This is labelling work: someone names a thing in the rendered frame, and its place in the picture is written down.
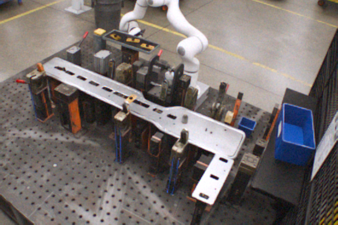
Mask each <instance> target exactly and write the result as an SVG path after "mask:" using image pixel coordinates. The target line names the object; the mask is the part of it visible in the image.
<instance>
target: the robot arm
mask: <svg viewBox="0 0 338 225"><path fill-rule="evenodd" d="M178 1H179V0H137V2H136V5H135V9H134V11H131V12H130V13H126V14H125V15H124V16H123V18H122V19H121V22H120V26H119V29H120V30H121V31H123V32H124V31H125V32H128V33H129V34H131V35H133V36H138V37H141V36H142V37H143V34H144V32H145V29H142V30H141V29H140V28H139V27H138V24H137V22H130V23H128V21H130V20H134V19H142V18H143V17H144V15H145V13H146V11H147V7H148V5H149V6H152V7H159V6H162V5H167V7H168V11H167V19H168V21H169V22H170V24H171V25H172V26H173V28H174V29H175V30H176V31H177V32H178V33H181V34H183V35H185V36H186V37H187V39H185V40H183V41H180V43H179V44H178V46H177V53H178V55H179V56H180V57H181V59H182V63H183V65H184V74H186V75H189V76H191V81H190V85H189V87H190V86H192V87H195V88H198V89H199V93H198V95H199V94H200V87H199V86H198V85H197V79H198V74H199V68H200V66H199V61H198V59H197V58H195V57H194V56H195V55H196V54H198V53H201V52H203V51H204V50H205V49H207V46H208V41H207V39H206V37H205V36H204V35H203V34H202V33H201V32H200V31H199V30H198V29H196V28H194V27H193V26H191V25H190V24H189V22H188V21H187V20H186V19H185V18H184V16H183V14H182V13H181V12H180V10H179V6H178Z"/></svg>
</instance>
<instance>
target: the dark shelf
mask: <svg viewBox="0 0 338 225"><path fill-rule="evenodd" d="M284 103H286V104H292V105H294V106H298V107H301V108H304V109H310V110H311V111H312V114H313V123H314V117H315V113H316V105H317V98H315V97H311V96H308V95H306V94H304V93H301V92H298V91H295V90H292V89H289V88H286V90H285V92H284V96H283V98H282V101H281V109H282V106H283V104H284ZM280 111H281V110H280ZM280 111H279V113H278V116H277V118H276V121H275V124H274V126H273V129H272V131H271V133H270V136H269V141H268V143H267V145H266V149H265V151H264V153H263V156H262V159H261V161H260V164H259V166H258V169H257V171H256V174H255V177H254V178H253V182H252V184H251V187H250V189H251V190H253V191H256V192H257V193H260V194H262V195H265V196H267V197H270V198H272V199H274V200H276V201H279V202H281V203H284V204H287V205H288V206H291V207H293V208H296V207H297V205H298V201H299V198H300V194H301V188H302V182H303V179H304V172H305V166H306V165H305V166H300V165H295V164H293V163H288V162H286V161H281V160H278V159H275V143H276V122H277V119H278V117H279V114H280Z"/></svg>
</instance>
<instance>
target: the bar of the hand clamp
mask: <svg viewBox="0 0 338 225"><path fill-rule="evenodd" d="M227 86H228V83H227V82H225V81H222V82H221V83H220V86H219V90H218V94H217V98H216V101H215V104H214V110H215V107H216V105H217V103H219V104H220V106H219V109H218V112H219V111H220V108H221V106H222V104H223V100H224V95H225V92H226V88H227Z"/></svg>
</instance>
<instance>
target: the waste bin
mask: <svg viewBox="0 0 338 225"><path fill-rule="evenodd" d="M121 7H124V0H91V8H94V15H95V17H94V19H95V28H96V30H97V29H99V28H100V29H102V30H104V31H106V32H105V33H106V34H107V33H109V32H111V31H113V30H118V31H119V30H120V29H119V26H120V17H121Z"/></svg>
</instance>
